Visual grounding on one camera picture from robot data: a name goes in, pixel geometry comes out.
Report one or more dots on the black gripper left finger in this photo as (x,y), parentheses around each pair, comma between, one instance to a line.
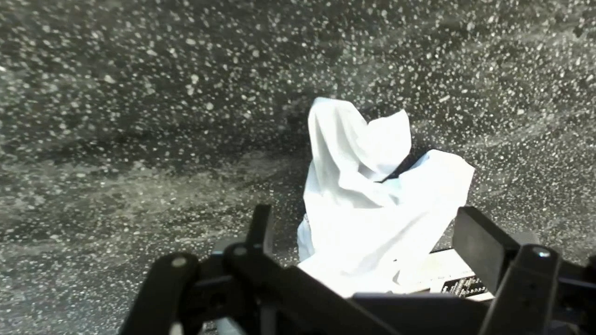
(291,286)

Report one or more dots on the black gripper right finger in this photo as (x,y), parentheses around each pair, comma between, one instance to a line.
(528,292)

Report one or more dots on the large white paper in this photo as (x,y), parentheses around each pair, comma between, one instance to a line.
(373,217)

